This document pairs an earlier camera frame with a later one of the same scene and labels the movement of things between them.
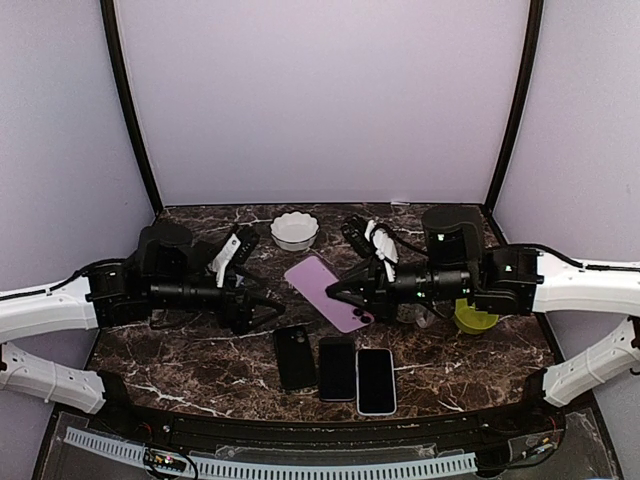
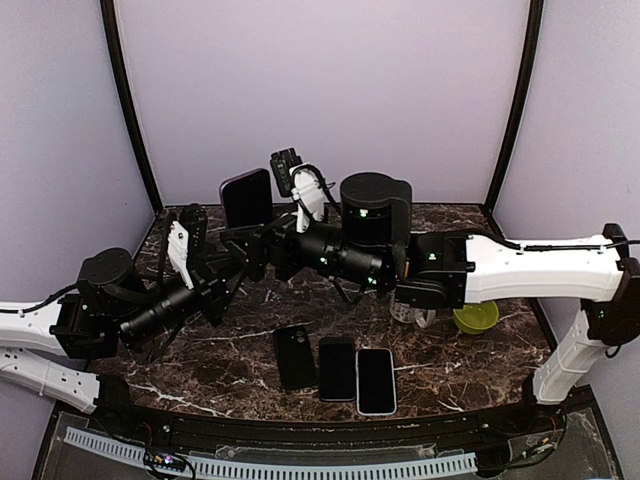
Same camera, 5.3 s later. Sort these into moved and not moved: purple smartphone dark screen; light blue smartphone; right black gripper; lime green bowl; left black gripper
Moved: right black gripper; left black gripper
Not moved: purple smartphone dark screen; light blue smartphone; lime green bowl
